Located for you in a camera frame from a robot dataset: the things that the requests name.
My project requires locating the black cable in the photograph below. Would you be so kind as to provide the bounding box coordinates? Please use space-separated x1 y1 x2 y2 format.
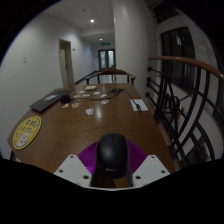
69 87 143 112

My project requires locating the glass double door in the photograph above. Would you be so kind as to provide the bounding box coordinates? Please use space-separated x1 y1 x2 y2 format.
98 49 117 71

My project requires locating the white paper sheet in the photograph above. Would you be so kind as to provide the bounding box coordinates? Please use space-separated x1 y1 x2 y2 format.
129 98 149 112

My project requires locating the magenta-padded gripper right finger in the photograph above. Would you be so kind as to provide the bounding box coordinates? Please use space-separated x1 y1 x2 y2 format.
126 139 172 188

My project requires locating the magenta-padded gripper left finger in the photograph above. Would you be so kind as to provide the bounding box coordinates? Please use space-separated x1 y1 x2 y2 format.
53 140 101 188

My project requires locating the dark window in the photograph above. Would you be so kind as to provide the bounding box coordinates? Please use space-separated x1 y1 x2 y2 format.
160 27 198 91

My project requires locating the black railing with wooden handrail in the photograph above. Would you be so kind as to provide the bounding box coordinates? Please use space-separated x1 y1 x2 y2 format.
145 55 224 168

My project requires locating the small black box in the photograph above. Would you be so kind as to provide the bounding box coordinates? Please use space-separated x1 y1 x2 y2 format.
59 94 71 105

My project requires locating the brown wooden chair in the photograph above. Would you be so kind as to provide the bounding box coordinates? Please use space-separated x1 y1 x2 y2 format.
85 67 137 86

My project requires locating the closed black laptop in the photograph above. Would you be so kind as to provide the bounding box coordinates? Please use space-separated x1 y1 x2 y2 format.
29 89 75 113

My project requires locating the white side door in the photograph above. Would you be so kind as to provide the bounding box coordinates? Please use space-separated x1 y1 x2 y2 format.
59 39 76 88

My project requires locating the round yellow printed mouse pad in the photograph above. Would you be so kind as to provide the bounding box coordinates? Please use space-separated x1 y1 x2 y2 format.
12 115 43 150

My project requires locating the black computer mouse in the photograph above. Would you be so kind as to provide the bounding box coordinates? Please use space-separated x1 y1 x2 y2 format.
95 132 130 179

